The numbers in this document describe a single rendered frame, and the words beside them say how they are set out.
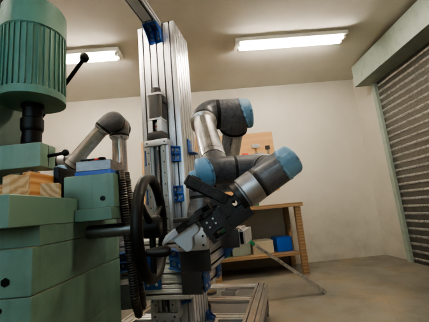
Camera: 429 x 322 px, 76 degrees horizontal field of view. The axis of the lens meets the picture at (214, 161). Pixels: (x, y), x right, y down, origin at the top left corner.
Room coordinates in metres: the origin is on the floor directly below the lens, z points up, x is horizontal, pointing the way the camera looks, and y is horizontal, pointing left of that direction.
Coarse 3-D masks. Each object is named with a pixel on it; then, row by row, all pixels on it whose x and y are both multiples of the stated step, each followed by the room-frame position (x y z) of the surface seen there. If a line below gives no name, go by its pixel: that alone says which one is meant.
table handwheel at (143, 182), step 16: (144, 176) 0.70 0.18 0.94; (144, 192) 0.66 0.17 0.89; (160, 192) 0.84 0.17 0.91; (144, 208) 0.68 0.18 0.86; (160, 208) 0.84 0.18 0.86; (112, 224) 0.75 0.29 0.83; (128, 224) 0.75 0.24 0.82; (144, 224) 0.73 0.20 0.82; (160, 224) 0.75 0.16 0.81; (160, 240) 0.87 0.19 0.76; (144, 256) 0.64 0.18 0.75; (144, 272) 0.65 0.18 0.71; (160, 272) 0.78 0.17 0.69
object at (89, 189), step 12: (72, 180) 0.71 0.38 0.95; (84, 180) 0.71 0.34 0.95; (96, 180) 0.71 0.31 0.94; (108, 180) 0.71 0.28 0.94; (72, 192) 0.71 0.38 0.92; (84, 192) 0.71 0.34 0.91; (96, 192) 0.71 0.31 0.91; (108, 192) 0.71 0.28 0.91; (84, 204) 0.71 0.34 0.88; (96, 204) 0.71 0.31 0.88; (108, 204) 0.71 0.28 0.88
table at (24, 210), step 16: (0, 208) 0.48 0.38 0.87; (16, 208) 0.50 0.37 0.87; (32, 208) 0.54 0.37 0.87; (48, 208) 0.59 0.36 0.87; (64, 208) 0.65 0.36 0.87; (96, 208) 0.69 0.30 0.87; (112, 208) 0.70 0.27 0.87; (0, 224) 0.48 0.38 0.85; (16, 224) 0.50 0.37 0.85; (32, 224) 0.54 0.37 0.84; (48, 224) 0.59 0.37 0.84
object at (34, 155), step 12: (24, 144) 0.73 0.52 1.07; (36, 144) 0.73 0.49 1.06; (0, 156) 0.73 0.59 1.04; (12, 156) 0.73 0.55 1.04; (24, 156) 0.73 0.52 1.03; (36, 156) 0.73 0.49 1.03; (0, 168) 0.73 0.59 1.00; (12, 168) 0.73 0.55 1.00; (24, 168) 0.74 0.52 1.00; (36, 168) 0.76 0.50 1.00; (48, 168) 0.77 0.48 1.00
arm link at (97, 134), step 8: (112, 112) 1.48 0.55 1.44; (104, 120) 1.44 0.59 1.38; (112, 120) 1.46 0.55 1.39; (120, 120) 1.50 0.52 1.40; (96, 128) 1.45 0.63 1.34; (104, 128) 1.45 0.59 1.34; (112, 128) 1.48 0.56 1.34; (120, 128) 1.54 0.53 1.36; (88, 136) 1.45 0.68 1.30; (96, 136) 1.46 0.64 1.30; (104, 136) 1.49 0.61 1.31; (80, 144) 1.45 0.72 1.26; (88, 144) 1.45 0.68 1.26; (96, 144) 1.48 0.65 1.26; (72, 152) 1.46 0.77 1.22; (80, 152) 1.45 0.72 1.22; (88, 152) 1.47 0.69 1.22; (72, 160) 1.45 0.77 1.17; (64, 168) 1.43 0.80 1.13; (72, 168) 1.46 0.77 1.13
